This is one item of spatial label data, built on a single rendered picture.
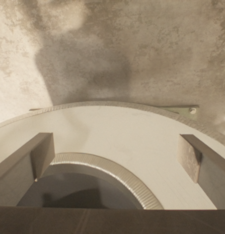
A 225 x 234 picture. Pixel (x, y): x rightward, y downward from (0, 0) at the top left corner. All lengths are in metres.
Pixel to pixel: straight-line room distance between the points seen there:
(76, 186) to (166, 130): 0.36
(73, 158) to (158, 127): 0.30
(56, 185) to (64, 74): 0.58
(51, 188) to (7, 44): 0.75
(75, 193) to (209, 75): 0.80
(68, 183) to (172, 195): 0.34
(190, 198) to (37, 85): 0.93
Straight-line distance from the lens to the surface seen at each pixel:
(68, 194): 0.68
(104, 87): 0.93
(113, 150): 0.52
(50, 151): 0.16
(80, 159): 0.52
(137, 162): 0.48
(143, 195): 0.43
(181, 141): 0.16
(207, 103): 1.03
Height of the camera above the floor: 0.80
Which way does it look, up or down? 51 degrees down
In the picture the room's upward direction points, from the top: 168 degrees counter-clockwise
